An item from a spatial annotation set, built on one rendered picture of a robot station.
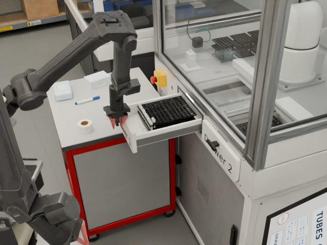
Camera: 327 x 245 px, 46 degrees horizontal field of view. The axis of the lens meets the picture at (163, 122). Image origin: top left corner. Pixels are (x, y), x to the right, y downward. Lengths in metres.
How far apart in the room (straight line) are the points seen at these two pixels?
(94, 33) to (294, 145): 0.78
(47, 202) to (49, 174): 1.95
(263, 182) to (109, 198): 0.97
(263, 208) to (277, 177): 0.17
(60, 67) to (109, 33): 0.20
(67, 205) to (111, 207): 1.29
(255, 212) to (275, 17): 0.78
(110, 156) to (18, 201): 1.09
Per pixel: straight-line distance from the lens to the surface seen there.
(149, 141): 1.67
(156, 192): 2.25
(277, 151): 1.41
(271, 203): 1.62
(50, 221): 0.97
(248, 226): 1.63
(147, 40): 2.50
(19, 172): 0.90
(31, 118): 3.54
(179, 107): 1.79
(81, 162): 1.95
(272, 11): 1.13
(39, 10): 5.32
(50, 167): 2.96
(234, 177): 1.52
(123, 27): 1.16
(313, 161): 1.56
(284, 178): 1.53
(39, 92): 1.28
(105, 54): 2.45
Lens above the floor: 1.88
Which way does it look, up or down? 35 degrees down
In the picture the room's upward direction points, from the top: 2 degrees counter-clockwise
